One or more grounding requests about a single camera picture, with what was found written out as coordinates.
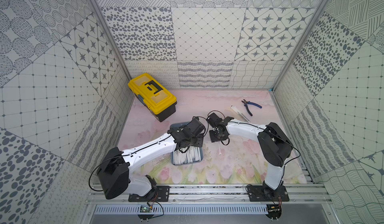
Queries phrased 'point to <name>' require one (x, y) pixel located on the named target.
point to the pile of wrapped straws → (243, 117)
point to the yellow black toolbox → (160, 101)
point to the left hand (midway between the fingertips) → (200, 136)
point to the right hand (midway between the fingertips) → (216, 139)
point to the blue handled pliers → (246, 102)
